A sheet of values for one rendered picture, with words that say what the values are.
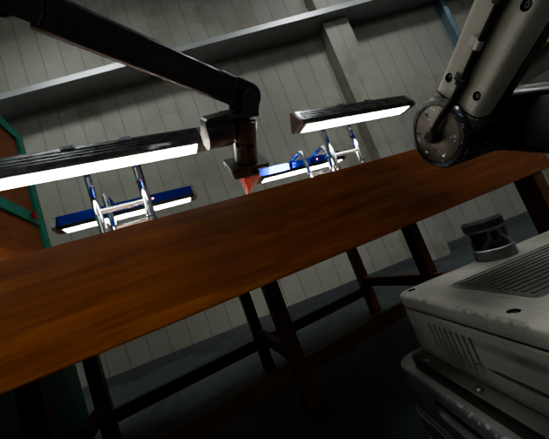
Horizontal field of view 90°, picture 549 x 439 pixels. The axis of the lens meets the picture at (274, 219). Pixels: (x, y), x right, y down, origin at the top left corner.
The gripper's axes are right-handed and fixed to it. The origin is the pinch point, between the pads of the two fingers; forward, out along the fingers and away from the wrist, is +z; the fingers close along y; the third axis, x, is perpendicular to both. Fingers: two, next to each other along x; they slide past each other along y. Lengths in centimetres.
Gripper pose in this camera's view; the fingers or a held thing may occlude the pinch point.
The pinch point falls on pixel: (247, 192)
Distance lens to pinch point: 75.4
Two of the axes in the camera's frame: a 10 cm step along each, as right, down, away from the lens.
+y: -8.8, 2.8, -3.8
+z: -0.2, 7.9, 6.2
